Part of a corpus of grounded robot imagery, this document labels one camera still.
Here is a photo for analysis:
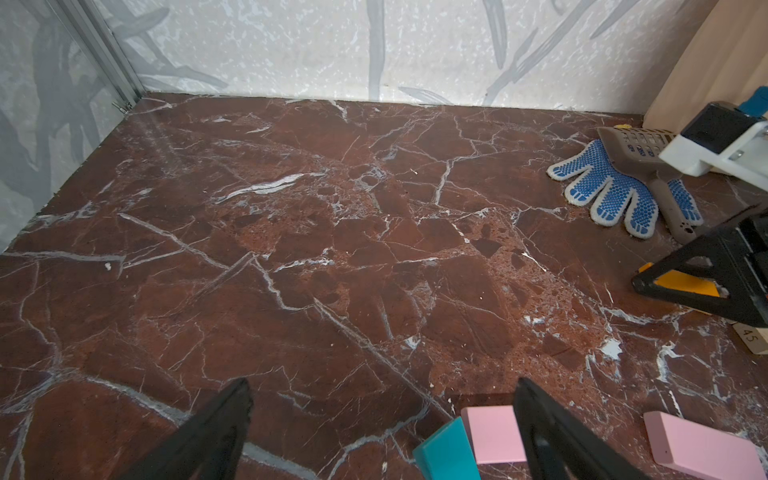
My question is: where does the orange block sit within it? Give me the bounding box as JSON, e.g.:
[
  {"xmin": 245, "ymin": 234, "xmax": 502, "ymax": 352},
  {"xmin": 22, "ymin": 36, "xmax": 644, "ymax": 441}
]
[{"xmin": 632, "ymin": 263, "xmax": 722, "ymax": 298}]

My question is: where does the pink block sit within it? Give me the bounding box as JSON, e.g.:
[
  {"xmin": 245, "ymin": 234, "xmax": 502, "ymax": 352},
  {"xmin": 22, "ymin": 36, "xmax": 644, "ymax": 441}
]
[
  {"xmin": 643, "ymin": 411, "xmax": 767, "ymax": 479},
  {"xmin": 461, "ymin": 405, "xmax": 526, "ymax": 465}
]

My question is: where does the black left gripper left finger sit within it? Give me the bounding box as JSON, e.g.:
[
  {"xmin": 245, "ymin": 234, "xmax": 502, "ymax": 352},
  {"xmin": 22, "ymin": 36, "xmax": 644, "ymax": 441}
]
[{"xmin": 121, "ymin": 378, "xmax": 253, "ymax": 479}]

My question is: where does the pink block middle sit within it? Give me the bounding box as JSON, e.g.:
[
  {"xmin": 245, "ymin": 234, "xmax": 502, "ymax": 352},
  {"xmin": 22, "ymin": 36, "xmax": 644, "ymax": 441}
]
[{"xmin": 643, "ymin": 411, "xmax": 767, "ymax": 479}]

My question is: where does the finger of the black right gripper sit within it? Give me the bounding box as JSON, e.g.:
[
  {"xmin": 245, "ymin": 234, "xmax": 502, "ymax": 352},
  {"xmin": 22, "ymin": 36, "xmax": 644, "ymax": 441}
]
[{"xmin": 632, "ymin": 203, "xmax": 767, "ymax": 327}]

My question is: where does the pink block left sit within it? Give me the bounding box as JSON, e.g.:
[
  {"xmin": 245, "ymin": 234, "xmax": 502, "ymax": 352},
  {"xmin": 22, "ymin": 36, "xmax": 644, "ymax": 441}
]
[{"xmin": 461, "ymin": 405, "xmax": 526, "ymax": 465}]

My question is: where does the teal block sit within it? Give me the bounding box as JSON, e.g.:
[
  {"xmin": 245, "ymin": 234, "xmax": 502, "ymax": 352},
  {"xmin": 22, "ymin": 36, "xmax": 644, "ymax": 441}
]
[{"xmin": 413, "ymin": 418, "xmax": 481, "ymax": 480}]

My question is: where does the grey slotted scoop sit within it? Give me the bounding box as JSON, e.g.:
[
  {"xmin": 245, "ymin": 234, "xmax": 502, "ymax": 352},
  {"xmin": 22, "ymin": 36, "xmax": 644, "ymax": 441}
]
[{"xmin": 597, "ymin": 126, "xmax": 704, "ymax": 245}]

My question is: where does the beige flower pot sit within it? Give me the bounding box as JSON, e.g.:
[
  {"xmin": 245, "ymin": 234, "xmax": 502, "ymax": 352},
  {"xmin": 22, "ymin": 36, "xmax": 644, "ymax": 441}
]
[{"xmin": 643, "ymin": 0, "xmax": 767, "ymax": 132}]

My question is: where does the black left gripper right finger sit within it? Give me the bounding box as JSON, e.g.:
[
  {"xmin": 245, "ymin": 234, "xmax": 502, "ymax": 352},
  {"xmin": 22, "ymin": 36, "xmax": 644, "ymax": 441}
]
[{"xmin": 513, "ymin": 377, "xmax": 647, "ymax": 480}]

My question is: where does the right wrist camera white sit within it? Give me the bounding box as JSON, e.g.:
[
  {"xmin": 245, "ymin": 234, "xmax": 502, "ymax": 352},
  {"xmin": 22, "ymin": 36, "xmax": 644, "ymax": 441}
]
[{"xmin": 659, "ymin": 94, "xmax": 767, "ymax": 191}]

